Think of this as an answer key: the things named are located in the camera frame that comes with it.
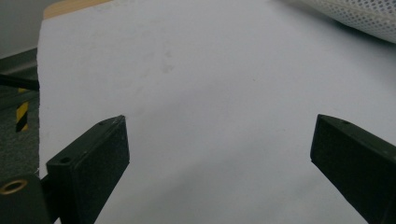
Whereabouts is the beige mesh laundry bag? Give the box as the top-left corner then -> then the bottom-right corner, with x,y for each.
298,0 -> 396,44

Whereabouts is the wooden table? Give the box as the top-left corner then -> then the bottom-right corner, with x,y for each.
42,0 -> 114,21

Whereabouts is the white cloth sheet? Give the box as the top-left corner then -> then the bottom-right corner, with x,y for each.
36,0 -> 396,224

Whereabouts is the yellow black tape strip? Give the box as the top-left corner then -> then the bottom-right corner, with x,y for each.
15,87 -> 30,133

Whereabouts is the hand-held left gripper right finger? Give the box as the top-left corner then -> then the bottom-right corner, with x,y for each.
310,113 -> 396,224

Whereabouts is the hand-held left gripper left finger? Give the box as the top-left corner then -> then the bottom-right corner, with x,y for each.
46,115 -> 131,224

